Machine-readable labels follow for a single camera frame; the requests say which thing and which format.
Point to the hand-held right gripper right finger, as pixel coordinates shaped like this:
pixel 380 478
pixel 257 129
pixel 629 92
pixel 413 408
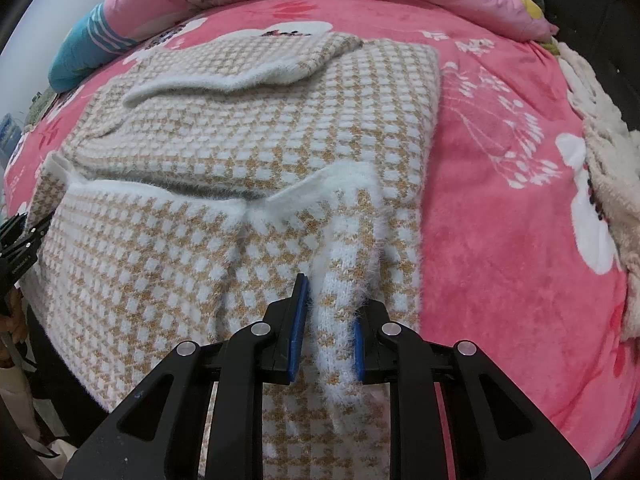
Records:
pixel 358 350

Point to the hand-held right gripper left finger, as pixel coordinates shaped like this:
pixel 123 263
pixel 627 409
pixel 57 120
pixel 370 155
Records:
pixel 297 325

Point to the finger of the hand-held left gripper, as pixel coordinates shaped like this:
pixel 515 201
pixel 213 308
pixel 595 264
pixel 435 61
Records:
pixel 27 242
pixel 12 226

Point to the beige white checked knit sweater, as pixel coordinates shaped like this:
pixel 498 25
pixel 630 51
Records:
pixel 250 125

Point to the person's left hand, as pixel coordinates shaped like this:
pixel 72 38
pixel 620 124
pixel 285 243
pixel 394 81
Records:
pixel 12 327

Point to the green fuzzy mat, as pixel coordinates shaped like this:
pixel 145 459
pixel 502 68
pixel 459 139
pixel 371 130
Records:
pixel 42 105

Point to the person's cream clothing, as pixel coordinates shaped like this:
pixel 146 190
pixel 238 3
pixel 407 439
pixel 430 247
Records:
pixel 15 400

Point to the pink floral fleece blanket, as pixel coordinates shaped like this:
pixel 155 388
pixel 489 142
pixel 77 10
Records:
pixel 490 240

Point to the cream fleece garment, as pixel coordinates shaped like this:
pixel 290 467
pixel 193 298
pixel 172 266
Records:
pixel 605 160

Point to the black bed frame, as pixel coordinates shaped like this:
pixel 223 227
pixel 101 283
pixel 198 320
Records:
pixel 590 10

